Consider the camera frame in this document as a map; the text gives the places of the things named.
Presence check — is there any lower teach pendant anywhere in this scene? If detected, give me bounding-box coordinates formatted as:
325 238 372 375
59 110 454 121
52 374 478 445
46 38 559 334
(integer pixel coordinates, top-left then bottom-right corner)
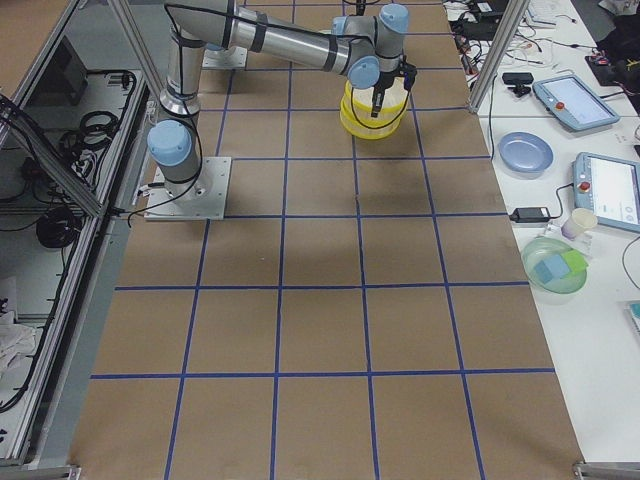
572 152 639 233

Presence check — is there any paper cup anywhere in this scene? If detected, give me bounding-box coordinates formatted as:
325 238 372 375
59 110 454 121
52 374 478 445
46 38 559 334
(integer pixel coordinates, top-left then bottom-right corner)
561 208 598 240

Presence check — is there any black webcam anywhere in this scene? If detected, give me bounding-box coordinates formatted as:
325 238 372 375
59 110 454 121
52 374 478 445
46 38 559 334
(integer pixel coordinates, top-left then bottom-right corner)
502 72 534 98

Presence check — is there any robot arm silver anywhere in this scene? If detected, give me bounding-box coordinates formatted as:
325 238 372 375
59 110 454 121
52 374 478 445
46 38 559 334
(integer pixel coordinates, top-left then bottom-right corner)
147 1 415 202

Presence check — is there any aluminium frame post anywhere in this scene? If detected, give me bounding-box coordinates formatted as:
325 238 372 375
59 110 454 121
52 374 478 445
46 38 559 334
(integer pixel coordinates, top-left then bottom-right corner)
468 0 529 114

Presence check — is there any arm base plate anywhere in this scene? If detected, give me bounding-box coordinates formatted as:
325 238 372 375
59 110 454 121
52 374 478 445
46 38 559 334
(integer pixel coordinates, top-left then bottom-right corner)
143 157 232 221
202 46 247 70

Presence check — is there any green sponge block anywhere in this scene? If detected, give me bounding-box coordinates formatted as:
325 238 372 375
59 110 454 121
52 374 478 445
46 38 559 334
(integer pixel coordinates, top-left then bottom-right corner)
560 249 588 275

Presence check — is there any black power adapter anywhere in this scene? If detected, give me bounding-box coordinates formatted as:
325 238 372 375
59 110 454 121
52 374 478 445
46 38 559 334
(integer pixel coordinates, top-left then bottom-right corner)
509 207 552 224

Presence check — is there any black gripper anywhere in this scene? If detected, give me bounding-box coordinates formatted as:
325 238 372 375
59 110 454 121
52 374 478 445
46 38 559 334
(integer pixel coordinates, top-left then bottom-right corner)
371 60 417 118

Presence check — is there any green translucent bowl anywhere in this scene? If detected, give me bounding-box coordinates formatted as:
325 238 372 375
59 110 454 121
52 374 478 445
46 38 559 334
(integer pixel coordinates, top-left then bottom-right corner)
521 237 588 305

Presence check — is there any blue plate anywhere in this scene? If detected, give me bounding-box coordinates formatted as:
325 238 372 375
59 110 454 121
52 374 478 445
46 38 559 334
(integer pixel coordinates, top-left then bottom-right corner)
498 131 554 179

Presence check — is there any yellow rimmed steamer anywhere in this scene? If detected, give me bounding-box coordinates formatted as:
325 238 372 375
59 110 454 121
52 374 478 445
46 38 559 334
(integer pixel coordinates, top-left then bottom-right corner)
340 78 408 140

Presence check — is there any blue sponge block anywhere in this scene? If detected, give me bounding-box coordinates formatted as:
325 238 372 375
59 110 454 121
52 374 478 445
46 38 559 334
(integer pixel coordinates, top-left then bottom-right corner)
532 254 568 285

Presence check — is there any upper teach pendant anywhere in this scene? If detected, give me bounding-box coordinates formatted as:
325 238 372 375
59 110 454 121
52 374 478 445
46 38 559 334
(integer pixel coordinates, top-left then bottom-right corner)
532 75 620 131

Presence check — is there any teach pendant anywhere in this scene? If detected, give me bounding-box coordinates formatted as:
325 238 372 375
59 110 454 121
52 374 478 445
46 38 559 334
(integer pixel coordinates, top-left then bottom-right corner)
532 75 620 131
572 152 639 233

